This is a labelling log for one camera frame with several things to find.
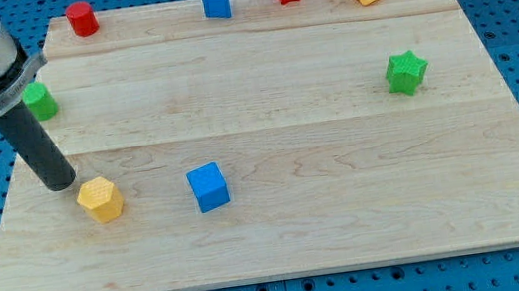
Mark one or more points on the green cylinder block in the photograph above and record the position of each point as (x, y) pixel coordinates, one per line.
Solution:
(40, 102)

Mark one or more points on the blue triangle block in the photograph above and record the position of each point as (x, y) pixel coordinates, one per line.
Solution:
(217, 8)

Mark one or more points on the green star block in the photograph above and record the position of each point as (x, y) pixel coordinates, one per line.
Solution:
(405, 72)

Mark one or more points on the wooden board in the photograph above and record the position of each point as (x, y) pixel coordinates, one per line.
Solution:
(327, 171)

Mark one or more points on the red cylinder block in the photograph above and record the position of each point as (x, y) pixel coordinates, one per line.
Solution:
(82, 18)

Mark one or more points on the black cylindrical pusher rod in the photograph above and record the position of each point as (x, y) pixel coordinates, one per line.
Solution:
(31, 142)

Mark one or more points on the yellow hexagon block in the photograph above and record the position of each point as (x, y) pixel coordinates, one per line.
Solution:
(100, 199)

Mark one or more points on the blue cube block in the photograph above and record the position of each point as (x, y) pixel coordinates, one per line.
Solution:
(209, 187)

